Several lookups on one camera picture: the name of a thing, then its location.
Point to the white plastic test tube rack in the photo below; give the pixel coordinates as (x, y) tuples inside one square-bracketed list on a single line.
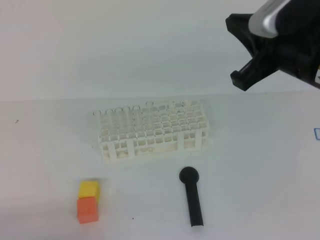
[(179, 126)]

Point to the clear tube in rack far-left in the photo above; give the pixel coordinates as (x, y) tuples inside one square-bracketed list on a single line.
[(97, 115)]

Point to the clear glass test tube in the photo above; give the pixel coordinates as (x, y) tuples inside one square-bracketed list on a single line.
[(150, 118)]

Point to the yellow foam cube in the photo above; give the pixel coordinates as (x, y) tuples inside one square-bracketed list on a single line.
[(89, 188)]

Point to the black round-headed scoop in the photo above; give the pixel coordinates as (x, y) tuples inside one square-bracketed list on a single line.
[(189, 176)]

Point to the orange foam cube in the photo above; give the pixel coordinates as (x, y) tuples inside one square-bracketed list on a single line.
[(87, 210)]

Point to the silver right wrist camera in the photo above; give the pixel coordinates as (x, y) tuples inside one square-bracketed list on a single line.
[(263, 22)]

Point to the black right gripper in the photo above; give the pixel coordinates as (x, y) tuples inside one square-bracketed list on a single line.
[(295, 51)]

